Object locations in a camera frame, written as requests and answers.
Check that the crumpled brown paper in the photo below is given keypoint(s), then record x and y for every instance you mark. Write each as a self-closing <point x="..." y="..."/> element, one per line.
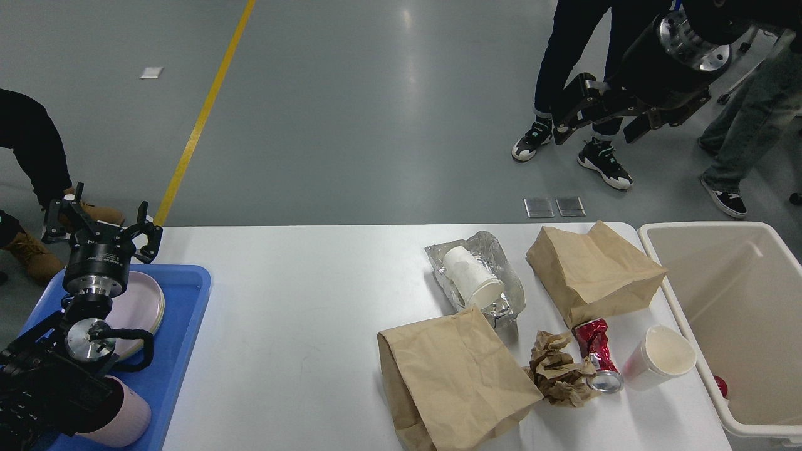
<point x="559" y="378"/>

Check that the red item in bin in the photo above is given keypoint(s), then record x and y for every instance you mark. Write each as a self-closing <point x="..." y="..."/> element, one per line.
<point x="722" y="386"/>

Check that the large brown paper bag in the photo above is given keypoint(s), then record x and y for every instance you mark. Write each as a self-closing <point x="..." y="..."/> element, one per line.
<point x="451" y="383"/>

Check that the rolling chair base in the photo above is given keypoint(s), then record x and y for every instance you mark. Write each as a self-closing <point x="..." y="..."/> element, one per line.
<point x="750" y="52"/>

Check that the person with tan boots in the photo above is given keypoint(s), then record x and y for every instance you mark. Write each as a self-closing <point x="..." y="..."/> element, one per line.
<point x="30" y="133"/>

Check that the pink plate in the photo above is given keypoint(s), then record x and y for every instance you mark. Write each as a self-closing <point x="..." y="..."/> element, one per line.
<point x="140" y="307"/>

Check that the white paper cup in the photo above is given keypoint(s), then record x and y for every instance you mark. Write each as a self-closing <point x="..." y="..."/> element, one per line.
<point x="475" y="283"/>

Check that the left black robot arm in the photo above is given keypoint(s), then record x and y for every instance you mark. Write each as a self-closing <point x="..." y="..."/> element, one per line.
<point x="57" y="375"/>

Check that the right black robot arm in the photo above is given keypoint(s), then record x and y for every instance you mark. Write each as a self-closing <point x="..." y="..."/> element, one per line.
<point x="725" y="22"/>

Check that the blue plastic tray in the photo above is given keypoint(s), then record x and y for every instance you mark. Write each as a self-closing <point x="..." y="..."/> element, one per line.
<point x="186" y="293"/>

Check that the clear plastic wrapper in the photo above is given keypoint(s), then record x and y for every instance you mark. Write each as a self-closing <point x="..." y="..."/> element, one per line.
<point x="486" y="247"/>

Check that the beige plastic bin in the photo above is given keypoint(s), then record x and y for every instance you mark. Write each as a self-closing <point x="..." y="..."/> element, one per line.
<point x="734" y="289"/>

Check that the grey floor plate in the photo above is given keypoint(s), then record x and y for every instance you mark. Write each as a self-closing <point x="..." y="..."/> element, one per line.
<point x="570" y="206"/>
<point x="538" y="207"/>

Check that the pink cup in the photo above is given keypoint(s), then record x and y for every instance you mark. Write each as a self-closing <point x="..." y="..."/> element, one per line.
<point x="121" y="419"/>

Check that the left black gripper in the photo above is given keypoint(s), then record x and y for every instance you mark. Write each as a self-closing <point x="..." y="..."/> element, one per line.
<point x="98" y="267"/>

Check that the crushed red soda can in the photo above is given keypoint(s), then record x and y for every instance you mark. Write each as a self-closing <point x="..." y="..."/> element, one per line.
<point x="594" y="344"/>

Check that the person in grey trousers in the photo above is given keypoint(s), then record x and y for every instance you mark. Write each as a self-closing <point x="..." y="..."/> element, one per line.
<point x="752" y="123"/>

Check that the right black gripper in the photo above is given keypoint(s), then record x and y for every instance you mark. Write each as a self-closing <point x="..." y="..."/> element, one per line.
<point x="663" y="78"/>

